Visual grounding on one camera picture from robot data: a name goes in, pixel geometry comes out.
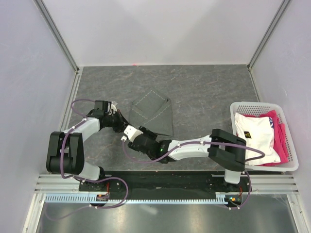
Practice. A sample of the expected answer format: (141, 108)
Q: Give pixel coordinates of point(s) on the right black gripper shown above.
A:
(150, 134)

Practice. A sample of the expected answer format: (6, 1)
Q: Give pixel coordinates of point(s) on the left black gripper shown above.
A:
(122, 124)

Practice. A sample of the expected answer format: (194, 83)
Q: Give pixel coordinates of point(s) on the grey cloth napkin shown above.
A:
(152, 110)

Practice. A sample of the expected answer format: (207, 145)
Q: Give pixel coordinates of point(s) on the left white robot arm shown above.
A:
(65, 154)

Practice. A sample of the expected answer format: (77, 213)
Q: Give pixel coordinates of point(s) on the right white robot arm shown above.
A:
(222, 147)

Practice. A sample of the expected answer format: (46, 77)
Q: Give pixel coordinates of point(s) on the white plastic basket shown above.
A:
(256, 109)

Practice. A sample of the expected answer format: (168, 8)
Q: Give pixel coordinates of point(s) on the white cloth in basket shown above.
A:
(258, 132)

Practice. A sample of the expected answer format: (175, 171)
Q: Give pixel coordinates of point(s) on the pink cloth in basket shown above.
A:
(279, 138)

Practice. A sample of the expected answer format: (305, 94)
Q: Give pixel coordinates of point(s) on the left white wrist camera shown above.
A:
(112, 108)

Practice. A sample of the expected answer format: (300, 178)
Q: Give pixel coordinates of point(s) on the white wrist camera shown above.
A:
(112, 108)
(131, 133)

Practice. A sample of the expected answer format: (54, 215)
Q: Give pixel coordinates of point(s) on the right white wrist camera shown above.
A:
(131, 133)

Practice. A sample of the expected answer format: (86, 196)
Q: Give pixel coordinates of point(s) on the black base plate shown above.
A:
(208, 181)

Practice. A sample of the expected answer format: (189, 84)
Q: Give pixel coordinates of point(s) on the slotted cable duct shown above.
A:
(93, 198)

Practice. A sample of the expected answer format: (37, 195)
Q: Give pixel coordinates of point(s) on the left aluminium frame post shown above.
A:
(56, 33)

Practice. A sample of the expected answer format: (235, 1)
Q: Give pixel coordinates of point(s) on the aluminium frame post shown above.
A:
(268, 33)
(56, 33)

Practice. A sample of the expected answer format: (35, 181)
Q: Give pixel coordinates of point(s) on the right aluminium frame post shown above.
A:
(268, 33)

